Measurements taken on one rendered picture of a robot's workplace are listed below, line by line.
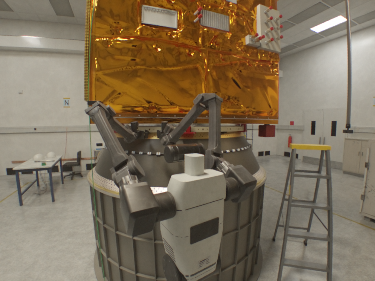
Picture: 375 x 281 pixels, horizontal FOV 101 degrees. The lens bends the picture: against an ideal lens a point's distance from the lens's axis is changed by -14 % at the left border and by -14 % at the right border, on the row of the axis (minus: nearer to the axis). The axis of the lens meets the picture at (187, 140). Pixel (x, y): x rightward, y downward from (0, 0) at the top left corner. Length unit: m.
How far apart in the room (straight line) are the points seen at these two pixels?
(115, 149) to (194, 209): 0.38
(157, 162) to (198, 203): 0.94
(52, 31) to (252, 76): 7.05
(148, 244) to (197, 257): 0.99
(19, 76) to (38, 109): 1.22
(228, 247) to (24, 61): 7.67
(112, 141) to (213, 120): 0.52
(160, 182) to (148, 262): 0.73
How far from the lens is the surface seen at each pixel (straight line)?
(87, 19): 1.85
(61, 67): 7.48
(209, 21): 1.98
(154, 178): 1.51
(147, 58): 1.60
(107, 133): 0.80
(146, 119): 1.55
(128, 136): 1.22
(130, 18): 1.73
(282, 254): 2.32
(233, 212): 1.71
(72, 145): 7.18
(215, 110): 0.98
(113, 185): 1.70
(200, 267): 0.81
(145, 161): 1.58
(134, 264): 1.89
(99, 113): 0.86
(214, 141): 0.93
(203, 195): 0.65
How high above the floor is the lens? 1.74
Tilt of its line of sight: 5 degrees down
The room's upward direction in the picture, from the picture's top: straight up
